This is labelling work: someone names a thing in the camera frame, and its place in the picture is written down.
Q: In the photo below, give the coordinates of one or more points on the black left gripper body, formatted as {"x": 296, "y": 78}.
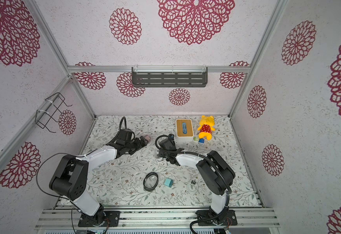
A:
{"x": 134, "y": 146}

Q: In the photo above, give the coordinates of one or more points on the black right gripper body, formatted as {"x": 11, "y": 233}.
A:
{"x": 164, "y": 153}

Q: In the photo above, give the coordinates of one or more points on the black rimmed round lid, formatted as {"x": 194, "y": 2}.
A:
{"x": 150, "y": 181}

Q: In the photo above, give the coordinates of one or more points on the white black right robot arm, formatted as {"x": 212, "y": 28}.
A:
{"x": 216, "y": 173}

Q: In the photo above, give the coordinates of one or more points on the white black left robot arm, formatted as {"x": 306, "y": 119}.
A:
{"x": 70, "y": 177}

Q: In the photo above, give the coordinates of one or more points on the white wooden-top tissue box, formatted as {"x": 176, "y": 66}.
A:
{"x": 184, "y": 130}

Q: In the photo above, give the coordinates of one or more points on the teal charger plug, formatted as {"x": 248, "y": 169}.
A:
{"x": 168, "y": 182}

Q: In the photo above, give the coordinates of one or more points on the yellow plush bear toy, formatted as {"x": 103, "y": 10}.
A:
{"x": 206, "y": 127}

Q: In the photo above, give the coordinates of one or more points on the grey wall shelf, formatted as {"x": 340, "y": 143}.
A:
{"x": 169, "y": 78}

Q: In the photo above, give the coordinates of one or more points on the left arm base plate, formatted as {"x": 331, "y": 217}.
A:
{"x": 100, "y": 219}

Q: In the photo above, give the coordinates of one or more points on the black wire wall rack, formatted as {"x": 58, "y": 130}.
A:
{"x": 43, "y": 117}

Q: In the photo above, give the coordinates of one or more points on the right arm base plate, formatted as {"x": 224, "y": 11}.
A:
{"x": 216, "y": 218}

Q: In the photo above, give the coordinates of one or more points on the aluminium front rail frame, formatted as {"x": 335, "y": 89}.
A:
{"x": 152, "y": 219}

